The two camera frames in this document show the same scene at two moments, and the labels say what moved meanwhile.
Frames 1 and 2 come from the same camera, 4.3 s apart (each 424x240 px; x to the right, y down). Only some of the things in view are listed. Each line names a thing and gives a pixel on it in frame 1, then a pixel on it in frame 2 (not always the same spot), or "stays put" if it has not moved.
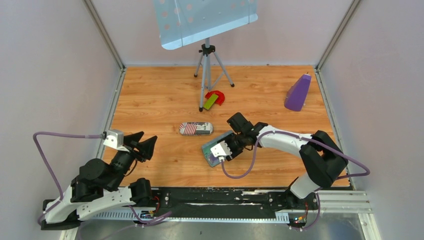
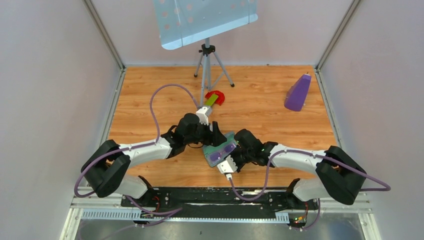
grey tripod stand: x=213 y=69 stays put
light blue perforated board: x=181 y=22 stays put
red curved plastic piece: x=221 y=98 stays put
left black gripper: x=146 y=146 → x=214 y=138
